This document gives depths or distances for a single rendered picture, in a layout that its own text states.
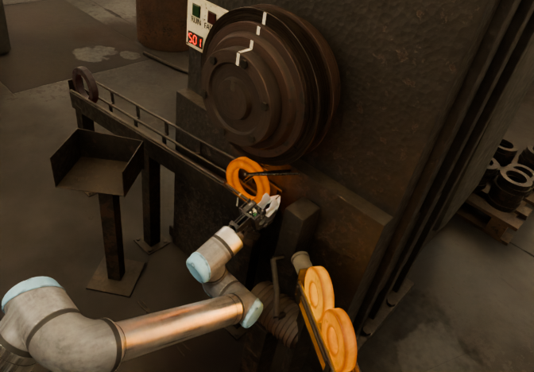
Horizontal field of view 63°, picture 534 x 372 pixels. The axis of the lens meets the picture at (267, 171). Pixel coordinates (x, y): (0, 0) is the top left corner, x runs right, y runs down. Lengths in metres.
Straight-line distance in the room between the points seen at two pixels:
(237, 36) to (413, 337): 1.59
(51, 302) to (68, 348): 0.11
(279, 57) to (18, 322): 0.85
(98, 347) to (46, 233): 1.51
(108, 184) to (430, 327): 1.59
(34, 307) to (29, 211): 1.58
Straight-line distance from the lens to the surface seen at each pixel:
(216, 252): 1.33
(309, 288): 1.33
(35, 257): 2.36
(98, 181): 1.77
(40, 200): 2.65
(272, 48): 1.19
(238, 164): 1.50
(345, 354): 1.15
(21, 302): 1.07
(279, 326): 1.47
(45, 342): 1.01
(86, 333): 1.00
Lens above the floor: 1.71
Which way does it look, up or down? 37 degrees down
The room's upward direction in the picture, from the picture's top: 10 degrees clockwise
